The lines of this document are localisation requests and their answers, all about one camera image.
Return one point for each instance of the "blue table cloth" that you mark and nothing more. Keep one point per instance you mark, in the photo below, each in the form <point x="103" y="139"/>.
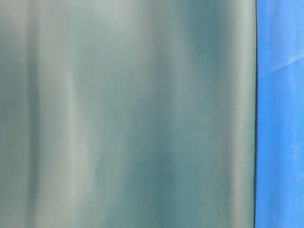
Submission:
<point x="280" y="114"/>

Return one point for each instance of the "blurred grey-green panel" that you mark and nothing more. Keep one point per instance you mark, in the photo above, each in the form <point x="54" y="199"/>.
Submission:
<point x="127" y="113"/>

